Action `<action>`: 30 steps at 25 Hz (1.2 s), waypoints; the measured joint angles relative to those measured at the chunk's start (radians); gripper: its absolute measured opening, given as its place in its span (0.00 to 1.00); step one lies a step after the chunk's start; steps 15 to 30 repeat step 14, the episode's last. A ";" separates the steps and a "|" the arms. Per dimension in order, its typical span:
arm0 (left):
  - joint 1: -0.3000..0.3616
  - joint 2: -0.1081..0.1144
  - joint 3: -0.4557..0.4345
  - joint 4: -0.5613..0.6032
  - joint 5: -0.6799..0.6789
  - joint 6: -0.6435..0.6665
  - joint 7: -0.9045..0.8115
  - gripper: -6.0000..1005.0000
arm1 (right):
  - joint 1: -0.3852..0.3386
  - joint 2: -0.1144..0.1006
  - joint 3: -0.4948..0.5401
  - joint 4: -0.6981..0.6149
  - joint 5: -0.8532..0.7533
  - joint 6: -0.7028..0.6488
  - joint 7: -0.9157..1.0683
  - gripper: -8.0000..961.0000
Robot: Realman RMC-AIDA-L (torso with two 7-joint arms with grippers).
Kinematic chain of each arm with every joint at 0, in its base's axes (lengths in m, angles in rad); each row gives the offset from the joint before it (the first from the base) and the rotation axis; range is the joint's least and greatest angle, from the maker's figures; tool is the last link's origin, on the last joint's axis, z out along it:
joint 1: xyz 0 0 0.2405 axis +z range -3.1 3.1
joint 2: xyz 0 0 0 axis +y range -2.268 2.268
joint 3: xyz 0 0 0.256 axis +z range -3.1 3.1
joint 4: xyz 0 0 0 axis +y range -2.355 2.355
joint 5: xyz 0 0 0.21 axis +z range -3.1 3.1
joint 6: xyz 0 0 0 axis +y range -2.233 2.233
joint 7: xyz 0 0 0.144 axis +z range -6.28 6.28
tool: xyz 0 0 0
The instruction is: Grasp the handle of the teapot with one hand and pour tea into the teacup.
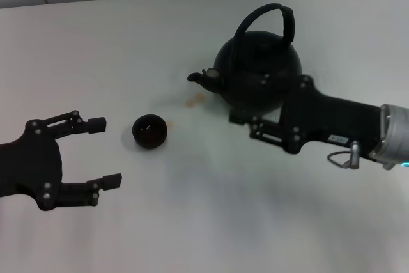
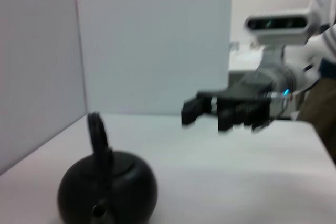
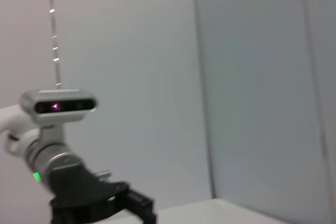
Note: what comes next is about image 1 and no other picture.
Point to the small dark teacup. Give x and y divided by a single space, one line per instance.
149 134

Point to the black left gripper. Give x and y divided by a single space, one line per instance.
32 167

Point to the white and silver right arm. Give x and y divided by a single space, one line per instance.
396 135

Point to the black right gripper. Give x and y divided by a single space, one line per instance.
329 119

